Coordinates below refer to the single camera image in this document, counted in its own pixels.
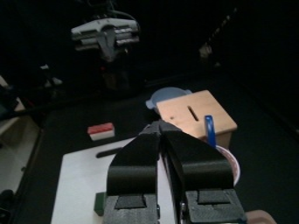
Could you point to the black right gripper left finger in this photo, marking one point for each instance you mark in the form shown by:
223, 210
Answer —
132, 163

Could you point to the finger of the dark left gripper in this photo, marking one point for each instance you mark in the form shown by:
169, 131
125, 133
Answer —
102, 43
112, 43

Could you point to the pale pink toy object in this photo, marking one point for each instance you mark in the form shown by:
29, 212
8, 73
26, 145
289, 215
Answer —
259, 217

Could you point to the pink and white cup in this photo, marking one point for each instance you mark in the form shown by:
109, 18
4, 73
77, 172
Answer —
232, 166

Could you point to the dark green toy block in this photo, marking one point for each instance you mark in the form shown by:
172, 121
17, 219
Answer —
100, 204

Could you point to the red and white toy sushi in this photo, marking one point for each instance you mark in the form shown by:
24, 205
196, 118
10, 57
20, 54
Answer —
100, 131

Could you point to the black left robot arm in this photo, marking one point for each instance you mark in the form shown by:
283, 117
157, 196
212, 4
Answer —
101, 8

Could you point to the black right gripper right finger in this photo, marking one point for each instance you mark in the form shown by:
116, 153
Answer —
197, 166

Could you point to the wooden knife block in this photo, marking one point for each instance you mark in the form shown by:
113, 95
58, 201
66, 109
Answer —
193, 113

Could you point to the white cutting board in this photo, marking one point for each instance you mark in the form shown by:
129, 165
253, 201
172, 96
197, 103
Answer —
82, 180

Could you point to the metal frame strut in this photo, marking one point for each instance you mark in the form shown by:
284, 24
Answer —
217, 32

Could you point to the light blue round lid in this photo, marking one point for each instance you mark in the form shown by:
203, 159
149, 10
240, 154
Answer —
165, 94

